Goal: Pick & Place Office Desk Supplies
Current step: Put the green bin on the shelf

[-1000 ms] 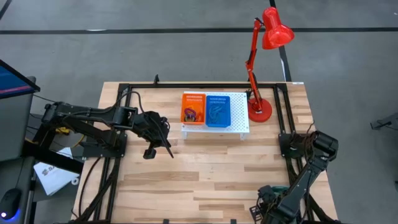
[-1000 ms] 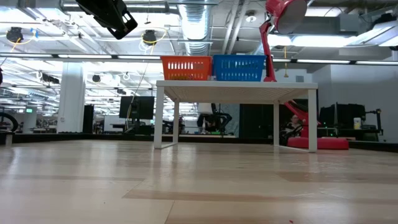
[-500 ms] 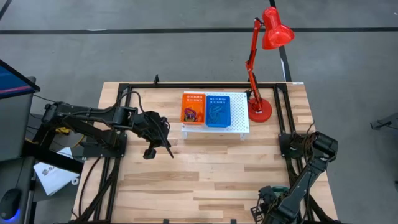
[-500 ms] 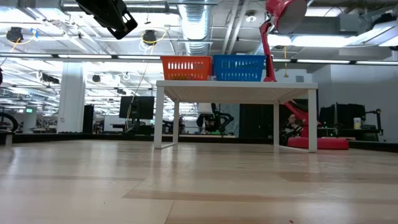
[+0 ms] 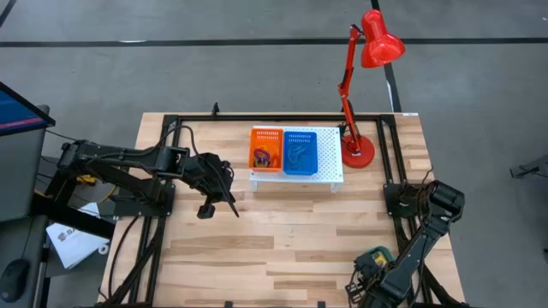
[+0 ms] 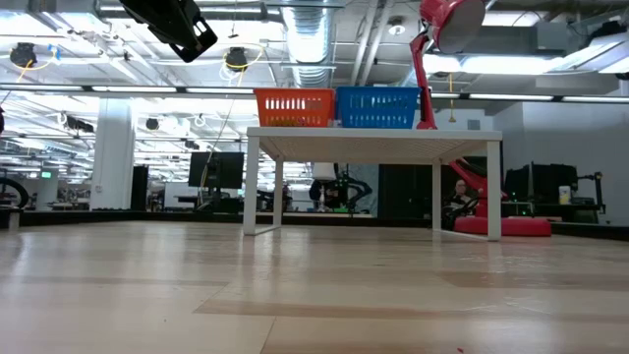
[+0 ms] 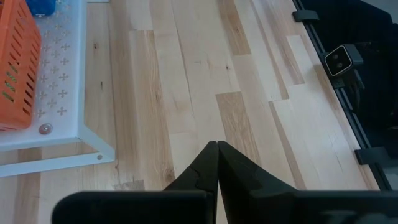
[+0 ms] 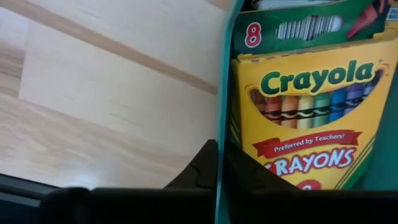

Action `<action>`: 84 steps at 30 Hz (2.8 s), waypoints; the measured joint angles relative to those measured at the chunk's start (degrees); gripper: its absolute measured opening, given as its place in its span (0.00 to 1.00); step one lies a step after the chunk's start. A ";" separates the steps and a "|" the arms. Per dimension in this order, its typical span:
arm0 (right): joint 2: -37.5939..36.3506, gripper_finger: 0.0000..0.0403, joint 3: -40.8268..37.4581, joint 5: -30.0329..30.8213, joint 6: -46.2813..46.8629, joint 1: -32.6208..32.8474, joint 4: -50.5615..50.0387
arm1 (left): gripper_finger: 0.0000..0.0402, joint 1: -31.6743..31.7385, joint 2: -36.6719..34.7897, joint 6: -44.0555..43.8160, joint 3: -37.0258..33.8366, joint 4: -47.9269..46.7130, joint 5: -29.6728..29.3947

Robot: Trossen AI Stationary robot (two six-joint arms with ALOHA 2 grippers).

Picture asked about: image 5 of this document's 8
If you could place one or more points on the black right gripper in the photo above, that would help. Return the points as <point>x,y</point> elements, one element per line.
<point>364,282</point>

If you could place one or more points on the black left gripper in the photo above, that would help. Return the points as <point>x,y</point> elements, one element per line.
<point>210,171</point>

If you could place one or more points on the orange plastic basket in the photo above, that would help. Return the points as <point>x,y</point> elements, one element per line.
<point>265,137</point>

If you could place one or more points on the blue plastic basket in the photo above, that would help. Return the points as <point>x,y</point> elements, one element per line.
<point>299,138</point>

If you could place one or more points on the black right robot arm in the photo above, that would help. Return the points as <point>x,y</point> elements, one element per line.
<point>428,239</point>

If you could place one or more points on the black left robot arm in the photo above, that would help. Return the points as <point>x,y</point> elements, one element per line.
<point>128,156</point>

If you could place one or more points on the black side desk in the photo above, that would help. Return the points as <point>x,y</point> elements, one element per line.
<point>30,239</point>

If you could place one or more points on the red desk lamp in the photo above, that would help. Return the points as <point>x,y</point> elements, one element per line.
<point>379,43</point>

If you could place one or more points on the small black clamp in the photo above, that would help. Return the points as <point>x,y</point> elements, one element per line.
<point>215,110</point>

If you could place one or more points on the white perforated metal shelf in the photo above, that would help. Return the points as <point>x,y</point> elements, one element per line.
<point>329,149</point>

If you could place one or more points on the yellow plug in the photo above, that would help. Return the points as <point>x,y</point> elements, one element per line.
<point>85,179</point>

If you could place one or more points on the white paper sheet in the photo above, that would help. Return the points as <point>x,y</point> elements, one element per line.
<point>73,246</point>

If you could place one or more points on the white sticker label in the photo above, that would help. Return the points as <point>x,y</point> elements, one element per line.
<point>410,114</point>

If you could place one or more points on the grey cabinet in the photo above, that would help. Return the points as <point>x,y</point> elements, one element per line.
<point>21,171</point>

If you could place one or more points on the black computer mouse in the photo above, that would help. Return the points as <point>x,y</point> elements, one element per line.
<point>15,278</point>

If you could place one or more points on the monitor with blue screen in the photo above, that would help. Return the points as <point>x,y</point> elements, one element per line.
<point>17,113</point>

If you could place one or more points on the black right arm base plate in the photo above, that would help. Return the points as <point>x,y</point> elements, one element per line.
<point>391,201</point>

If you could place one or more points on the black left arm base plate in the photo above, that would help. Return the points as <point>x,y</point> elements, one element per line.
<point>128,209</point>

